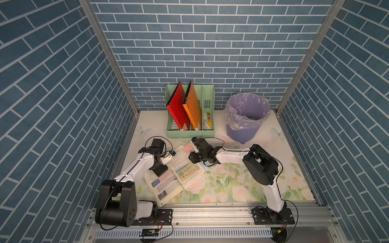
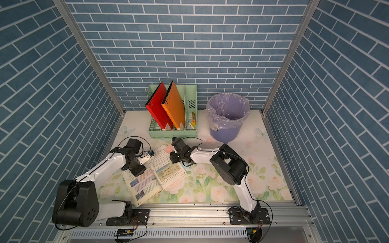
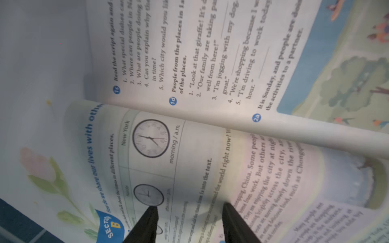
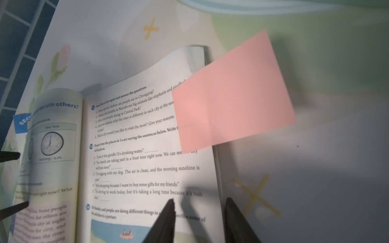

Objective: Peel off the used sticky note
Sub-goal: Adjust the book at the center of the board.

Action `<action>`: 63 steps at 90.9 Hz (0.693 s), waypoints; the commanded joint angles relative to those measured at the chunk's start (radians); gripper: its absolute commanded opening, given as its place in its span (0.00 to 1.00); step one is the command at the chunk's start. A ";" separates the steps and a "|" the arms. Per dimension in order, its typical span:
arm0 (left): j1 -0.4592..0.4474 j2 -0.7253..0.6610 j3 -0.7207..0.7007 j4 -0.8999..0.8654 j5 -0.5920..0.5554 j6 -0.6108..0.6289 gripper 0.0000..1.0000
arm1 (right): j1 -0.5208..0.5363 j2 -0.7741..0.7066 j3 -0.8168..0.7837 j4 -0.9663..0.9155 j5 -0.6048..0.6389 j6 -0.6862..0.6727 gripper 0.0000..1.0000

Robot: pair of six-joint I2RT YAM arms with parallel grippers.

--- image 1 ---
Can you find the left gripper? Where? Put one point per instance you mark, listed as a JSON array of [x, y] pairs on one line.
[[160, 170]]

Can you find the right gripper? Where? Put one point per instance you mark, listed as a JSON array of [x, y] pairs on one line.
[[193, 158]]

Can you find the pink sticky note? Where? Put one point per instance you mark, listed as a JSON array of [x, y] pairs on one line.
[[188, 148]]

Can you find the English textbook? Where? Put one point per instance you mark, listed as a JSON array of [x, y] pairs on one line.
[[181, 175]]

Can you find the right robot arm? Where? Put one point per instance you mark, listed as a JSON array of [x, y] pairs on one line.
[[261, 165]]

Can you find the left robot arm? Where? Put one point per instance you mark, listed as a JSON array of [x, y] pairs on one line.
[[117, 204]]

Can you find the small items in organizer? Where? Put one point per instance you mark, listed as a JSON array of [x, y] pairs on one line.
[[207, 122]]

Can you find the floral table mat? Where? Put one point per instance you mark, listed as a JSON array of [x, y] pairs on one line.
[[230, 183]]

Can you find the red folder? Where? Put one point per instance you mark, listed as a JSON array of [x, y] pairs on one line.
[[176, 109]]

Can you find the orange folder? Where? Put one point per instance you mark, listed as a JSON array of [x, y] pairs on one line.
[[192, 107]]

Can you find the purple trash bin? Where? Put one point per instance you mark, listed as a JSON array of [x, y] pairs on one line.
[[243, 132]]

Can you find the green file organizer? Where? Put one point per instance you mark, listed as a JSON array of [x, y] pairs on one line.
[[206, 97]]

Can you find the clear bin liner bag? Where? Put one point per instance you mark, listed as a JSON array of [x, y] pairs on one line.
[[246, 111]]

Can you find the left controller board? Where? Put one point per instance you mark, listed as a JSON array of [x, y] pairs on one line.
[[152, 233]]

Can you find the controller board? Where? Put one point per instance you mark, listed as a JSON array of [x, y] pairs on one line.
[[152, 233], [279, 235]]

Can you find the right controller board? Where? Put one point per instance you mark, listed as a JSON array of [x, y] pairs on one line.
[[279, 235]]

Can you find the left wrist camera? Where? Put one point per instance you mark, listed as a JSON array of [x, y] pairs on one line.
[[167, 157]]

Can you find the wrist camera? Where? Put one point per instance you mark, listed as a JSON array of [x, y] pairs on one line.
[[167, 157], [193, 143]]

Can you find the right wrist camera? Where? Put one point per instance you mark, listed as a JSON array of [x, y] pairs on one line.
[[193, 143]]

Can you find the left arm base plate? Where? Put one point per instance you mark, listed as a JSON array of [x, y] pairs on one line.
[[158, 217]]

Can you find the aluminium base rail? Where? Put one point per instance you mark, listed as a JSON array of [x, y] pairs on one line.
[[224, 223]]

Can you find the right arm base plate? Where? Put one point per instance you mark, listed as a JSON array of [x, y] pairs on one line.
[[265, 216]]

